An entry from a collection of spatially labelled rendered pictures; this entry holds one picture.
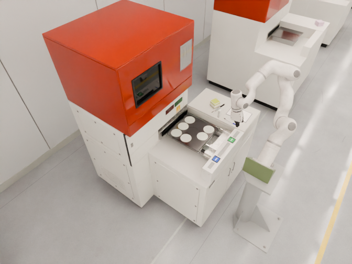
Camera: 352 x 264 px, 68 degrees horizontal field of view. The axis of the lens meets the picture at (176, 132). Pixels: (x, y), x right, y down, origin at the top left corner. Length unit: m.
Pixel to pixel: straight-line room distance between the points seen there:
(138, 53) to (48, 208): 2.17
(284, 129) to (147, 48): 1.17
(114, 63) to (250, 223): 2.13
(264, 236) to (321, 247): 0.55
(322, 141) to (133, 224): 2.69
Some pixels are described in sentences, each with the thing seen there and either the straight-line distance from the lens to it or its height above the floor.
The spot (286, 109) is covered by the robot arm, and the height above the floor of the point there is 1.28.
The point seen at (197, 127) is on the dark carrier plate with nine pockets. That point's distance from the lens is 2.46.
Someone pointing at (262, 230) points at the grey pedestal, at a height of 0.01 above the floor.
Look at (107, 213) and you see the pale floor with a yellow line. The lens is 3.05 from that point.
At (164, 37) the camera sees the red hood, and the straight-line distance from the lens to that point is 1.86.
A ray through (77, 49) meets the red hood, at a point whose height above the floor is 1.82.
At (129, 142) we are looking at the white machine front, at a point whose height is 1.12.
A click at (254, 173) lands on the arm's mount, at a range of 2.25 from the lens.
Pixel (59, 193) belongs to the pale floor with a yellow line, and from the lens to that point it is 3.36.
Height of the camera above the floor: 2.65
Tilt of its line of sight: 46 degrees down
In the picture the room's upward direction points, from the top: 1 degrees counter-clockwise
